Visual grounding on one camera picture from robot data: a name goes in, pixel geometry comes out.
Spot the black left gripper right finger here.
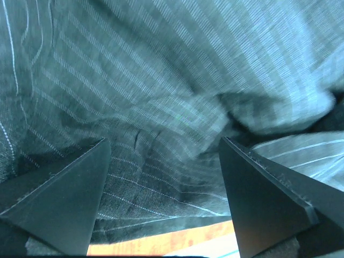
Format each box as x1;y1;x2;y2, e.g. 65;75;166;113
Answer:
219;137;343;257

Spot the dark pinstriped long sleeve shirt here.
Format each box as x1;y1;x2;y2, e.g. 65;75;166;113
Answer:
1;1;343;244

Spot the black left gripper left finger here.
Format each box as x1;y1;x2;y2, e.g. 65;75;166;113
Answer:
1;139;111;255

